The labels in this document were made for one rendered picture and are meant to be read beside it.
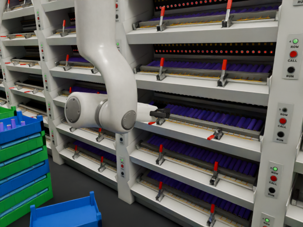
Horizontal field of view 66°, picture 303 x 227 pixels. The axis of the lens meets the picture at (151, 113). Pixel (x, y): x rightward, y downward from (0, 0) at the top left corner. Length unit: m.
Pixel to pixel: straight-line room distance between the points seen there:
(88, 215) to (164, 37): 0.92
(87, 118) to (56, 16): 1.23
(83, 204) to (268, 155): 0.95
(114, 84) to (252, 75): 0.52
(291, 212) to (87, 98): 0.73
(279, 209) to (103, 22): 0.77
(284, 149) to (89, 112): 0.59
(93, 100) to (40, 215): 0.92
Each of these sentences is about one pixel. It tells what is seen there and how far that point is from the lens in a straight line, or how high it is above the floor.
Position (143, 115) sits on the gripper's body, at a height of 0.63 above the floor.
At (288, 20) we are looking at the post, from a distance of 0.78.
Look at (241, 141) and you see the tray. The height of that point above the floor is 0.49.
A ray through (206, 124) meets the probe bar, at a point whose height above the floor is 0.52.
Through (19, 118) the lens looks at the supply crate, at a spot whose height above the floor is 0.44.
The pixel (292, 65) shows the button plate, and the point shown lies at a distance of 0.77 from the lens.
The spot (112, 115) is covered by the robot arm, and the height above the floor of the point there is 0.67.
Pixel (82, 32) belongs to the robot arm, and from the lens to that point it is 0.55.
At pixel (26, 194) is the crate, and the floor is 0.10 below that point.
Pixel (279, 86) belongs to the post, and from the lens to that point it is 0.79.
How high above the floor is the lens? 0.81
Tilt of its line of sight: 16 degrees down
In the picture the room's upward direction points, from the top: straight up
